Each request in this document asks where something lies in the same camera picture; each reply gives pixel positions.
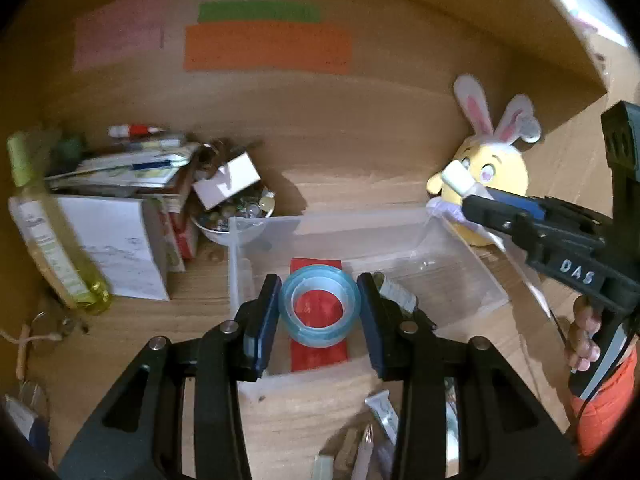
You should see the dark bottle white label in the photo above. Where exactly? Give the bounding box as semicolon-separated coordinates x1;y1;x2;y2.
372;272;419;321

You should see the clear blue tape roll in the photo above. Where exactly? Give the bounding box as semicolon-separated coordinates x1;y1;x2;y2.
279;258;361;349

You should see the small white tube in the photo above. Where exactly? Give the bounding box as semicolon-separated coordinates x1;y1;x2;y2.
442;159;491;200

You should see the white green ointment tube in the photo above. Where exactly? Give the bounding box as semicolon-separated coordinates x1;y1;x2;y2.
364;390;399;444

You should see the orange sleeve forearm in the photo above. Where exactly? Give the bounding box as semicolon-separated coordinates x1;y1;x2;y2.
576;347;638;457

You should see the right hand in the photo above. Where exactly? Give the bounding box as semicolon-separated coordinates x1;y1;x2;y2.
565;296;601;372

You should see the yellow chick plush toy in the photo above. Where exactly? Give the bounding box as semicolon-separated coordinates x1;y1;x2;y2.
425;74;541;247

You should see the red flat packet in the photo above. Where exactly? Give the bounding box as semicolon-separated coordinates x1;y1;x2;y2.
290;258;348;372

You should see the clear plastic storage bin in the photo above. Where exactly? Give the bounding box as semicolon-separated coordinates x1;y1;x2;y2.
226;207;511;376

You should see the white bowl of trinkets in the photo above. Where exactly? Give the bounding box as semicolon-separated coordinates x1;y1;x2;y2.
190;183;276;247

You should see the red patterned box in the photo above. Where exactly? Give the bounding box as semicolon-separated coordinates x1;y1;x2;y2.
154;167;198;272

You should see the small white pink box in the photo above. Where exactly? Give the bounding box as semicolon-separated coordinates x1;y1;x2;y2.
193;152;260;210

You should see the white paper box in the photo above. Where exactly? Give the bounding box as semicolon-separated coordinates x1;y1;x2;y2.
58;195;169;301

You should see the stack of booklets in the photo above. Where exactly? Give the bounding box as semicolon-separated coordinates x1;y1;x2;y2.
46;136;202;188

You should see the yellow-green lotion bottle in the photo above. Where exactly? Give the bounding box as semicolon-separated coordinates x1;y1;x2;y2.
6;132;111;315

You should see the red white marker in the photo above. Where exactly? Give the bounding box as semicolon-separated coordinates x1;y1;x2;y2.
107;124;165;139

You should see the orange paper note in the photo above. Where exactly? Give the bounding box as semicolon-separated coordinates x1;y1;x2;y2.
183;21;352;75

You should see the green paper note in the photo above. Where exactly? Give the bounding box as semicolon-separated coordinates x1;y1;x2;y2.
198;0;322;24

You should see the pink paper note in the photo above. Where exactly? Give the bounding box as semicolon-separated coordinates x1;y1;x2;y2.
73;0;167;72

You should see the wooden stick with string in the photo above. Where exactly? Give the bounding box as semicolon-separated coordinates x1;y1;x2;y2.
0;324;63;382

